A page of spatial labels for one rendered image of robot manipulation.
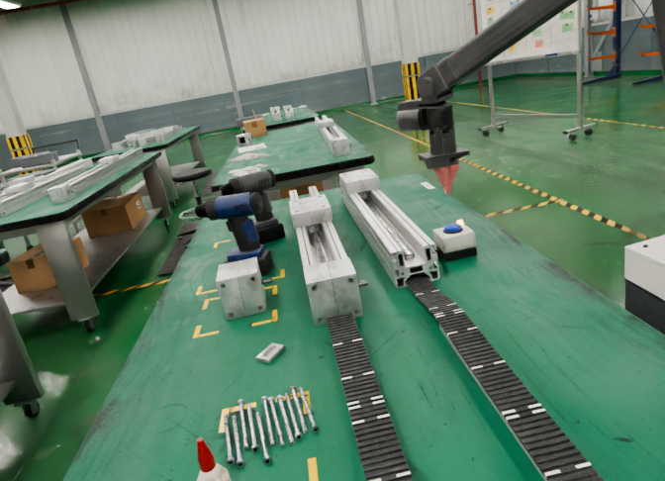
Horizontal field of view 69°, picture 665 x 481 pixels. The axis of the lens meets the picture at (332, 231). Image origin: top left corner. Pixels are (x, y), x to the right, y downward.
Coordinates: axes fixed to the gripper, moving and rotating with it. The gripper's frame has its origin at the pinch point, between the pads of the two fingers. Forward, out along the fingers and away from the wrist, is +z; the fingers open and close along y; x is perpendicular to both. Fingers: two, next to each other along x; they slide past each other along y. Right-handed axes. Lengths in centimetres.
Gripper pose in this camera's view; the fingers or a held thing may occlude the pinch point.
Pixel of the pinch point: (446, 190)
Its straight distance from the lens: 117.9
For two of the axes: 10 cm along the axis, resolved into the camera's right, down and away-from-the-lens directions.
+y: -9.8, 2.0, -0.7
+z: 1.7, 9.3, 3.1
